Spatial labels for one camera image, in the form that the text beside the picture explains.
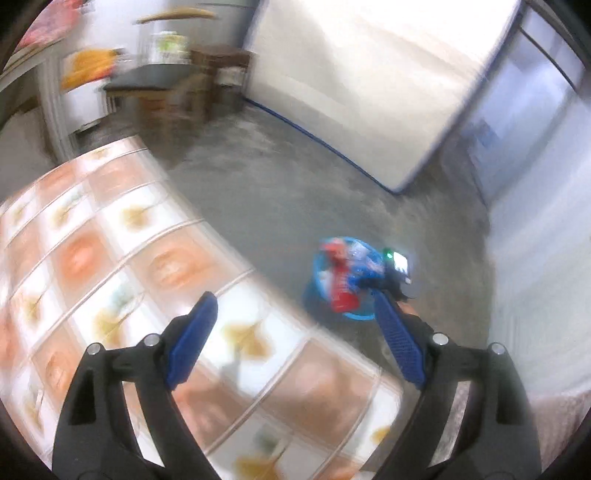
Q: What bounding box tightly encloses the dark wooden stool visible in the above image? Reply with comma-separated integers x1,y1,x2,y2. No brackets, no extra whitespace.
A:
189,44,254,116

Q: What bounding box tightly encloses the dark wooden side table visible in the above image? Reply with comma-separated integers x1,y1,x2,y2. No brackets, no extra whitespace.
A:
102,8,218,134

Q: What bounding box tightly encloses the pink plastic bag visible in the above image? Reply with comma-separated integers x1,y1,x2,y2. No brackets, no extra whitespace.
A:
18,0,88,47

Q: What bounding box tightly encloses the white container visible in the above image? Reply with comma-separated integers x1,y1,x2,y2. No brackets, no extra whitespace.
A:
65,83,109,134

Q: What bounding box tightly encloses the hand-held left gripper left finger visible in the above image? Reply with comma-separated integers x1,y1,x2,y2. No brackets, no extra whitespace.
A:
52,291,219,480

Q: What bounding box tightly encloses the blue plastic wastebasket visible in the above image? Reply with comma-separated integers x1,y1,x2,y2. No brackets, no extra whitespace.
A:
304,236,393,322

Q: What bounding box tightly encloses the yellow plastic bag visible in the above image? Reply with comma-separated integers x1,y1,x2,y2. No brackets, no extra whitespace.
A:
60,47,121,90

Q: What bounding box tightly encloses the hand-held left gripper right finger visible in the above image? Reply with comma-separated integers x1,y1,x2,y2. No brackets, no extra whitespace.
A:
373,291,542,480

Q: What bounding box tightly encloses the white mattress with blue edge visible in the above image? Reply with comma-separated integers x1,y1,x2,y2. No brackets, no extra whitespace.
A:
245,0,522,193

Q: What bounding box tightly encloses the white door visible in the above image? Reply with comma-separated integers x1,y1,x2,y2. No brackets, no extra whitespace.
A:
485,175,591,398

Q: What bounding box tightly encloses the green white carton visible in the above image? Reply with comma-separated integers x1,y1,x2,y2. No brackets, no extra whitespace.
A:
150,31,190,63

